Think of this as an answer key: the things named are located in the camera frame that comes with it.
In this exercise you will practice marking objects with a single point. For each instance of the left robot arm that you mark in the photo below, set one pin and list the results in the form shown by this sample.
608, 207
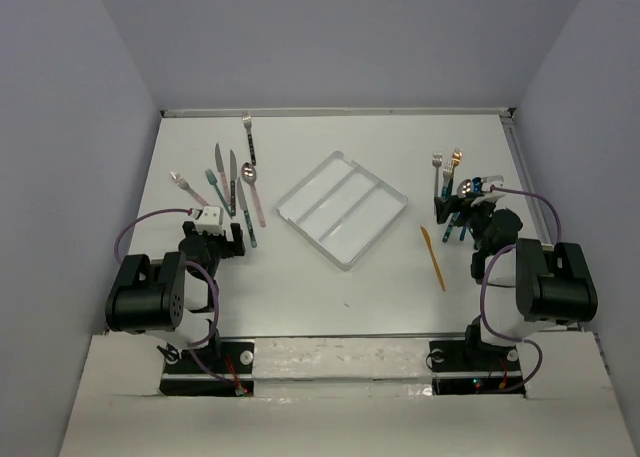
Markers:
148, 297

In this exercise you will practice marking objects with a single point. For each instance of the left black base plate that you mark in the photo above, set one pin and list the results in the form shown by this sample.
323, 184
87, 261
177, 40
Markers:
225, 372

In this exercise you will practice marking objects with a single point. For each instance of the pink handled knife right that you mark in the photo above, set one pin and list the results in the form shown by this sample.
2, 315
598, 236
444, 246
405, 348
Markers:
233, 177

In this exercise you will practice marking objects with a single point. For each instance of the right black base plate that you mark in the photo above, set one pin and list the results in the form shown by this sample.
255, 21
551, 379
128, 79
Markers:
457, 371

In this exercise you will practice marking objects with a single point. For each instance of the black handled silver fork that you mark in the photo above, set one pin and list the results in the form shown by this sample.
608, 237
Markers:
247, 123

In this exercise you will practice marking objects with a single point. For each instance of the pink handled knife left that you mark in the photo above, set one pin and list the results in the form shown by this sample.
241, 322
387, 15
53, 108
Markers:
222, 173

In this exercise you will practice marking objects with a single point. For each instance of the all silver fork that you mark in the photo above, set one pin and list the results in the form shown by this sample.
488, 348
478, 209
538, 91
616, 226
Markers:
437, 160

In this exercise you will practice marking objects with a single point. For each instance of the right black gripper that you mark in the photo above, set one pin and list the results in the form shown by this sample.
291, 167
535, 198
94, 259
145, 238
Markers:
463, 204

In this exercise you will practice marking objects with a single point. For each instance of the pink handled silver fork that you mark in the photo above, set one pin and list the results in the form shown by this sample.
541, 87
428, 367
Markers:
185, 186

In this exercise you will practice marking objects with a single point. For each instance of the orange plastic knife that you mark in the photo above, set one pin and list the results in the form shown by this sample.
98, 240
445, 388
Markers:
433, 257

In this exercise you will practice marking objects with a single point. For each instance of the teal handled silver spoon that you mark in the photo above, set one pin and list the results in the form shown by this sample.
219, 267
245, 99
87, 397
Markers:
464, 188

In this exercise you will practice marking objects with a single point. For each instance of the pink handled knife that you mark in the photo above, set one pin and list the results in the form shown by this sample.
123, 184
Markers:
222, 173
233, 177

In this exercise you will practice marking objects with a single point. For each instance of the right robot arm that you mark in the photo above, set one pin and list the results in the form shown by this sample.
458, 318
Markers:
525, 287

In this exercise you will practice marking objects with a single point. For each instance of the white divided cutlery tray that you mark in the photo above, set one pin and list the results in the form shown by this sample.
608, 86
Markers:
341, 209

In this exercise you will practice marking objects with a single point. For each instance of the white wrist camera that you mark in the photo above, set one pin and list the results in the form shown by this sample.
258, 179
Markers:
489, 181
210, 216

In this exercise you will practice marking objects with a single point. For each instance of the blue metal spoon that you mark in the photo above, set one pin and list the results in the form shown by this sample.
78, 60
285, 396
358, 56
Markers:
477, 187

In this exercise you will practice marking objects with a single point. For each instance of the teal handled silver fork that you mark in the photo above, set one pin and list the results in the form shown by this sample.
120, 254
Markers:
446, 177

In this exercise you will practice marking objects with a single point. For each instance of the teal handled knife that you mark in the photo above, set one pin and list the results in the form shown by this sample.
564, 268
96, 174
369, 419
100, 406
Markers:
241, 199

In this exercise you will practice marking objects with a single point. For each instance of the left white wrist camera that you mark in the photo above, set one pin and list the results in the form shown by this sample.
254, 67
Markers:
210, 216

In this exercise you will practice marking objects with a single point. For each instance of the teal plastic fork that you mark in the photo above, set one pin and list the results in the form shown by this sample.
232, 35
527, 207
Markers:
213, 181

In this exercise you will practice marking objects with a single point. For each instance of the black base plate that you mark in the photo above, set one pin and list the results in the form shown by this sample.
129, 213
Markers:
457, 371
225, 372

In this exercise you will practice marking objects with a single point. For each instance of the gold fork black handle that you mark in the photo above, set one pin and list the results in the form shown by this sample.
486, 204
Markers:
456, 158

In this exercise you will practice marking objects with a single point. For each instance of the pink handled silver spoon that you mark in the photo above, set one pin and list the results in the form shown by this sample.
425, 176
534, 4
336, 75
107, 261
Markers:
249, 176

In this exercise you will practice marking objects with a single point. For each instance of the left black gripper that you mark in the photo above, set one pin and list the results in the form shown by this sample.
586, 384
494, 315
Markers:
229, 248

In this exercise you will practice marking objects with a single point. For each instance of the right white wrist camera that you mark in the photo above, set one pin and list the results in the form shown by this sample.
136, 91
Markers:
489, 181

